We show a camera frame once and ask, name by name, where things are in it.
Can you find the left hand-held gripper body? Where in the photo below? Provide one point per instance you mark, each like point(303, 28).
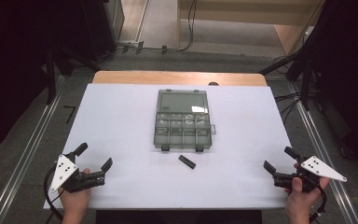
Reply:
point(64, 170)

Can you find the metal floor rail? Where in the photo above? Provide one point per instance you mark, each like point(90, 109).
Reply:
point(28, 155)
point(320, 149)

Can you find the clear grey compartment box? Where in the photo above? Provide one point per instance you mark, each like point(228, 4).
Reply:
point(182, 130)

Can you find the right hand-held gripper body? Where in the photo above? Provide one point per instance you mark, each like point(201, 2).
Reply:
point(320, 168)

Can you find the black tripod stand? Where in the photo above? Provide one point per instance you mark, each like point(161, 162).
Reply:
point(295, 67)

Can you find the person's left hand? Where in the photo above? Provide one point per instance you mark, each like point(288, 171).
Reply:
point(74, 200)

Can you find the light wooden shelf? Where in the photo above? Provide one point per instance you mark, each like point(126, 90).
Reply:
point(248, 12)

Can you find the white table board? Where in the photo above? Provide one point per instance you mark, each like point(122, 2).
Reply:
point(121, 130)

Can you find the small dark round object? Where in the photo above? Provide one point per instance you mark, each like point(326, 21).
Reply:
point(213, 83)

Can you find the small black rectangular block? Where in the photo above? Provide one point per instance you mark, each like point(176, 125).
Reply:
point(187, 161)

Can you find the black cabinet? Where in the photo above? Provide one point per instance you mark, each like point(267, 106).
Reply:
point(102, 25)

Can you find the person's right hand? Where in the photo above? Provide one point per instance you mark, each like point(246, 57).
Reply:
point(298, 202)

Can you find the black metal stand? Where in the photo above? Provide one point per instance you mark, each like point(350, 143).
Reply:
point(51, 77)

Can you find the dark curtain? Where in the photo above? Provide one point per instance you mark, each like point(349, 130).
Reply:
point(12, 62)
point(348, 77)

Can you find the black L-shaped bar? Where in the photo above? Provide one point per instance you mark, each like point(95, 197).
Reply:
point(71, 111)

